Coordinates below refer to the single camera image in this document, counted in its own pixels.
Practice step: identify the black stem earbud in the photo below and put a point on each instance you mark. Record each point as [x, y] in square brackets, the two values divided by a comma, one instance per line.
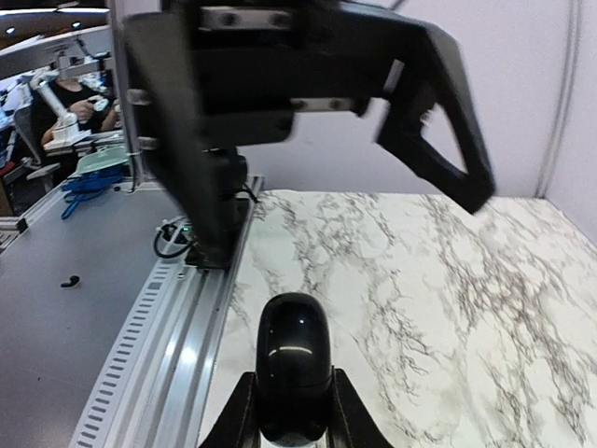
[71, 282]

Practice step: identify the small white desk robot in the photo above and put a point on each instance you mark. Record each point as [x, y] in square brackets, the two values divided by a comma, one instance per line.
[58, 116]

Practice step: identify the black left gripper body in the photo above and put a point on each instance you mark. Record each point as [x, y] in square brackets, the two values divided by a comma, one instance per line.
[231, 74]

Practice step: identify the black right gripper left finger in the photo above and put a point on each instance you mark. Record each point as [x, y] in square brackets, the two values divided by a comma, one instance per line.
[236, 426]

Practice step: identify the seated person in black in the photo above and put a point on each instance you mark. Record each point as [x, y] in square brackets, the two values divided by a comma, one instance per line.
[101, 121]

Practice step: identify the aluminium front rail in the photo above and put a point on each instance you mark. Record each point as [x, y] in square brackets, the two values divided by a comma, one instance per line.
[152, 389]

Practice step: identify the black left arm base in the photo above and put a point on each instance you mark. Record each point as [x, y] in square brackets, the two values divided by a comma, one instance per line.
[214, 244]

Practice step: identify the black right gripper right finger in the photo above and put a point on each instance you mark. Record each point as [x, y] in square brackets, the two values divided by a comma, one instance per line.
[351, 425]

